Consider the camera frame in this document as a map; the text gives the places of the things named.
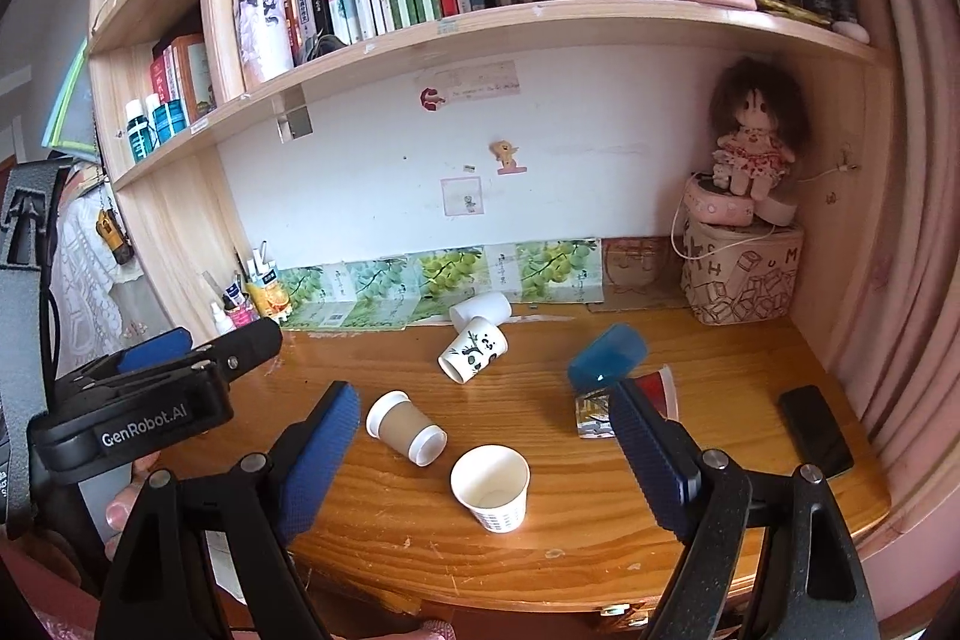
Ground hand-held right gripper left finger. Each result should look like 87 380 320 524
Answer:
94 381 363 640

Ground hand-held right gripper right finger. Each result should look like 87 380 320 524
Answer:
608 377 882 640

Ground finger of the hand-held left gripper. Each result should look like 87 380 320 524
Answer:
52 326 199 398
195 317 284 381

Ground brown paper cup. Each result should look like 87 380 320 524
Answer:
365 389 449 468

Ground red paper cup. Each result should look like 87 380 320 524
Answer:
632 363 680 425

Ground blue plastic cup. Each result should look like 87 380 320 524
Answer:
567 322 649 398

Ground white paper cup blue print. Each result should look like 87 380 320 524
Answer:
450 444 531 534

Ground white panda print cup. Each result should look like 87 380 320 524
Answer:
437 315 509 384

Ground plain white paper cup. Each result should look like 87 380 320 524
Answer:
448 290 513 330

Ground person's left hand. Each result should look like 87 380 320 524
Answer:
103 449 163 563

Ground cluster of small toiletries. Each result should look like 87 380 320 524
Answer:
199 241 295 341

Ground green grape print box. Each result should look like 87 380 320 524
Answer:
279 263 355 331
513 238 605 305
409 245 520 320
346 254 422 327

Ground white lace cloth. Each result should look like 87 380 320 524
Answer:
49 179 175 375

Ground yellow hanging charm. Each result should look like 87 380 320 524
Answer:
94 206 137 268

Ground black smartphone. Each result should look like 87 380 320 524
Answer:
777 384 857 480

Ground brown bear print cardboard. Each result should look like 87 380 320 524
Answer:
586 236 689 316

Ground printed fabric storage box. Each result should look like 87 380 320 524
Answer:
679 218 806 327

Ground teal bottle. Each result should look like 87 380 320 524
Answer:
123 98 160 164
145 92 188 146

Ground pink round box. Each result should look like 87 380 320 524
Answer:
684 171 758 229

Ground small square paper note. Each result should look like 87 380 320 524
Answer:
439 176 484 218

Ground red books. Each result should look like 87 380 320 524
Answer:
148 33 219 121

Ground white ink-print cylinder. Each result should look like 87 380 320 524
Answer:
231 0 296 92

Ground pink curtain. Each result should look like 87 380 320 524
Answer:
825 0 960 622

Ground brown-haired rag doll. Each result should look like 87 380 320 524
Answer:
709 55 809 205

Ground wooden bookshelf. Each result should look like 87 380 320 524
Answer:
84 0 901 341

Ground white cable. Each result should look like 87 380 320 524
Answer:
670 156 860 261

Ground metal shelf bracket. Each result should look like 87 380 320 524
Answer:
273 101 312 144

